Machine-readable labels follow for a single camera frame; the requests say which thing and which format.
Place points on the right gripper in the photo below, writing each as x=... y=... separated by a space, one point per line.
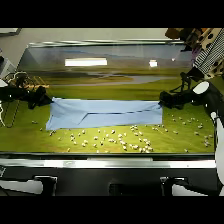
x=170 y=99

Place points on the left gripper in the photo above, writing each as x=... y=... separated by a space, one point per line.
x=39 y=96

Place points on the light blue shirt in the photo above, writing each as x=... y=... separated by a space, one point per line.
x=110 y=113

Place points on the heap of clothes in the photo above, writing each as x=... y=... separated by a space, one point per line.
x=186 y=35

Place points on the black white striped garment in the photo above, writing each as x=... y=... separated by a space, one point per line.
x=211 y=53

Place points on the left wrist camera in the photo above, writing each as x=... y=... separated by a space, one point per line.
x=21 y=80

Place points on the silver frame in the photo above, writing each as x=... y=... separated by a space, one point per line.
x=116 y=164

